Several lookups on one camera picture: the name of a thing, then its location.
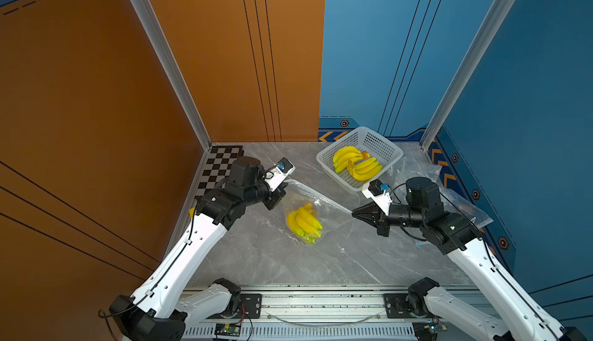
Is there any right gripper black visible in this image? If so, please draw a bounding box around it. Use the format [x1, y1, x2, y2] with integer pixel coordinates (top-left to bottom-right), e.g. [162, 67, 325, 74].
[352, 200, 427, 238]

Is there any yellow banana bunch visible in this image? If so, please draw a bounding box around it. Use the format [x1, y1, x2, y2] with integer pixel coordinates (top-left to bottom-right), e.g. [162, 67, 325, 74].
[287, 203, 324, 245]
[347, 157, 383, 182]
[333, 146, 370, 174]

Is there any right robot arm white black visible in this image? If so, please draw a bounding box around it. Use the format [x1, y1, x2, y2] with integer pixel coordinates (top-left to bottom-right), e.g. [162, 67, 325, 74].
[352, 177, 586, 340]

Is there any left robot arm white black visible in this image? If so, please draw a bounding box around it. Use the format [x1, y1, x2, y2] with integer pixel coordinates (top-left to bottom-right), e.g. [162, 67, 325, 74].
[103, 157, 295, 340]

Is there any white perforated plastic basket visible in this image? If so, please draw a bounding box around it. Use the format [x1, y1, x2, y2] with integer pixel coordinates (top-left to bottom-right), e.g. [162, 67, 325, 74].
[316, 126, 403, 194]

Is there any black brown checkerboard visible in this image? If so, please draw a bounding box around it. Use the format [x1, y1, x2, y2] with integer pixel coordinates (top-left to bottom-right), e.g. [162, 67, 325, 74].
[195, 145, 244, 197]

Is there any right green circuit board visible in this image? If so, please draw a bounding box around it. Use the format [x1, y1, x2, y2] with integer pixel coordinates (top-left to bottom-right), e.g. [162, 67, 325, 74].
[424, 322, 448, 340]

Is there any green circuit board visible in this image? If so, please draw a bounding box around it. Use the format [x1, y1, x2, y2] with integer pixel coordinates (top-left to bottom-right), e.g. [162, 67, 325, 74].
[213, 322, 242, 339]
[424, 322, 448, 340]

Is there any left green circuit board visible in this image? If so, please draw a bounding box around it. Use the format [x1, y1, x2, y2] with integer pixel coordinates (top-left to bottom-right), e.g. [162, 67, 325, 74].
[213, 322, 242, 339]

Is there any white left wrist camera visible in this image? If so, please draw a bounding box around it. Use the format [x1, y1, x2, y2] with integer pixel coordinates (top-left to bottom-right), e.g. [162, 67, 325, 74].
[264, 157, 296, 192]

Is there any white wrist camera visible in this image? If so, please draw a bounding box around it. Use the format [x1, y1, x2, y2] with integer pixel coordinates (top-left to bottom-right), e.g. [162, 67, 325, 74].
[361, 179, 393, 214]
[264, 157, 296, 192]

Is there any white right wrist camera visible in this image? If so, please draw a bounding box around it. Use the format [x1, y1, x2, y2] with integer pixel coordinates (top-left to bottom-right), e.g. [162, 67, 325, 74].
[361, 179, 393, 214]

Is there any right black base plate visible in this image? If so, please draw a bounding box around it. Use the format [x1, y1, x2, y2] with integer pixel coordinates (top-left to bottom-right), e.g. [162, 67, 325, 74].
[383, 293, 430, 319]

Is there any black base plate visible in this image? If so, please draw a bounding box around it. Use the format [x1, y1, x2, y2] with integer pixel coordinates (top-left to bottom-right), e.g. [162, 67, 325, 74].
[212, 293, 263, 320]
[383, 293, 430, 319]

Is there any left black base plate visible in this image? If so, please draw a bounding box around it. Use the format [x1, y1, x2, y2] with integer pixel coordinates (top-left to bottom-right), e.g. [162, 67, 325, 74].
[212, 293, 263, 320]

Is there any left aluminium corner post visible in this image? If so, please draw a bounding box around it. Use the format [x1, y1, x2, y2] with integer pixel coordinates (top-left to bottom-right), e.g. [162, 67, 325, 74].
[130, 0, 212, 150]

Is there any aluminium corner post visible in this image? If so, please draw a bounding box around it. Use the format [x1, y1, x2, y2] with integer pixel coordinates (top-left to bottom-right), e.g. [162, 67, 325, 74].
[130, 0, 212, 150]
[419, 0, 516, 150]

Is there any right aluminium corner post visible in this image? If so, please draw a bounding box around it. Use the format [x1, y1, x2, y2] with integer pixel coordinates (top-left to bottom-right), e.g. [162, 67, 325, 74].
[419, 0, 516, 150]

